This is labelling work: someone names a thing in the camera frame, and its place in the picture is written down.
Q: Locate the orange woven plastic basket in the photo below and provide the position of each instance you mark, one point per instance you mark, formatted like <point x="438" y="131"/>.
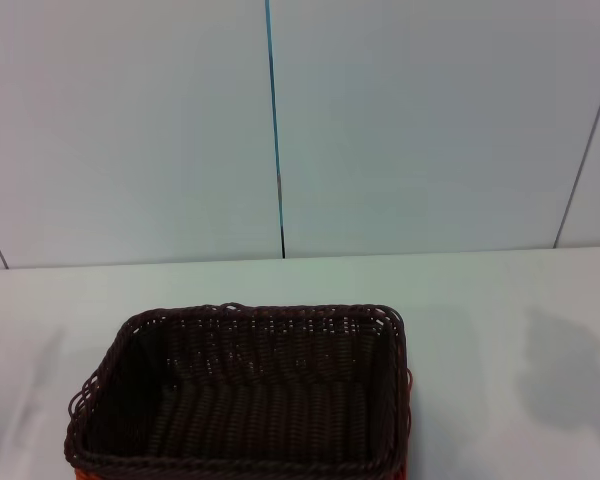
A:
<point x="82" y="474"/>

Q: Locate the blue wall joint strip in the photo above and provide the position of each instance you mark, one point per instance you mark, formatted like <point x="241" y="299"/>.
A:
<point x="275" y="110"/>

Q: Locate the small metal strip clip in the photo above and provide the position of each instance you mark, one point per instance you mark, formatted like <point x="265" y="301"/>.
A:
<point x="279" y="186"/>

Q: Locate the dark brown woven basket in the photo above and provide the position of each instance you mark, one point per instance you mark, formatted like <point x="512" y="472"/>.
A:
<point x="240" y="395"/>

